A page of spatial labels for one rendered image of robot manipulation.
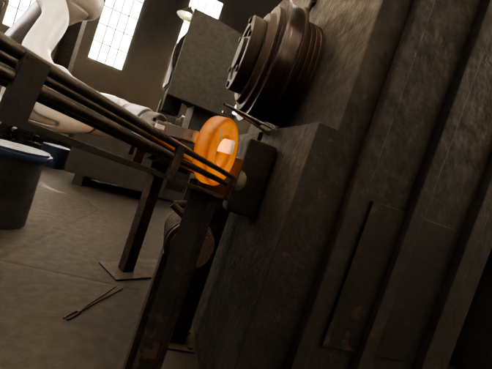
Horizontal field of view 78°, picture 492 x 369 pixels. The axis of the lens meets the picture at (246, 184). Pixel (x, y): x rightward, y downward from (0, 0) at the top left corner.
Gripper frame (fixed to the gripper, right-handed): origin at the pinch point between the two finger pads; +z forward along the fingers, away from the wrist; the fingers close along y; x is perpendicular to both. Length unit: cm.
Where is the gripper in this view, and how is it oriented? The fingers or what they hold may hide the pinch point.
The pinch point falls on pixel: (219, 143)
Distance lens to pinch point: 69.5
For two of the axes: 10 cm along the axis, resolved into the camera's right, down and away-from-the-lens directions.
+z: 9.1, 2.6, -3.3
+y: -3.2, -0.7, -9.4
